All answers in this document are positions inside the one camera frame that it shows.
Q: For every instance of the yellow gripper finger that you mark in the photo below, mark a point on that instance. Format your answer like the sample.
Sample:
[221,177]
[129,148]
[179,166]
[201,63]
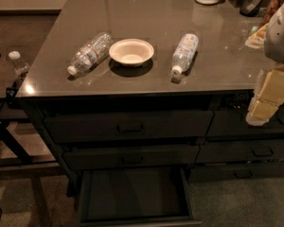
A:
[268,96]

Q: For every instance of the blue label plastic bottle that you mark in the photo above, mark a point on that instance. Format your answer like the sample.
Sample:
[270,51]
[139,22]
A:
[184,54]

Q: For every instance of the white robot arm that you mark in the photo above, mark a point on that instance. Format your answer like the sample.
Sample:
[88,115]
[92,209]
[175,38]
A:
[273,42]

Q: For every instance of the top right drawer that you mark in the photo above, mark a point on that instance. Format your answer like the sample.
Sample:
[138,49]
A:
[232,123]

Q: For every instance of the bottom right drawer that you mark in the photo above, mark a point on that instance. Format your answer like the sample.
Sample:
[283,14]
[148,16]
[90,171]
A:
[230,172]

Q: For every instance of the middle right drawer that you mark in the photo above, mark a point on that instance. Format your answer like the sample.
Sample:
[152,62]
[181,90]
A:
[241,151]

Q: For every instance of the red label plastic bottle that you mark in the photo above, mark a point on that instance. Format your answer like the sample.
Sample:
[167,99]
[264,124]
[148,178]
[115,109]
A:
[90,54]

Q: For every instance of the open bottom left drawer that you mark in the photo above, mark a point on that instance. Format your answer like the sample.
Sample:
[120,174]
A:
[135,197]

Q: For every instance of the middle left drawer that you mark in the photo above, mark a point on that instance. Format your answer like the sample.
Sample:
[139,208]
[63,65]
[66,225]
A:
[162,155]

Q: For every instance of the top left drawer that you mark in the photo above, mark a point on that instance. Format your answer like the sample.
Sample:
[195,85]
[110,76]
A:
[73,128]

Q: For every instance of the small clear bottle white cap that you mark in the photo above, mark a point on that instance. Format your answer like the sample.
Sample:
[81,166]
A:
[19,65]

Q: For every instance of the clear jar of snacks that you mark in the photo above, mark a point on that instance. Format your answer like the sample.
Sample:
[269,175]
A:
[273,6]

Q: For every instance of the white paper bowl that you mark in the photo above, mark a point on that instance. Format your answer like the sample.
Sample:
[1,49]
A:
[131,52]

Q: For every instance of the small black clamp device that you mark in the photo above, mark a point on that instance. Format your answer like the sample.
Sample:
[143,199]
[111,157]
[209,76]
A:
[10,98]

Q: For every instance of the dark side table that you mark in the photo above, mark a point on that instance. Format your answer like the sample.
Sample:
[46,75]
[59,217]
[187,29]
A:
[8,115]

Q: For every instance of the dark cabinet frame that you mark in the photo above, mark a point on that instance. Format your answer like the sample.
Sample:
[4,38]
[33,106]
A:
[38,108]

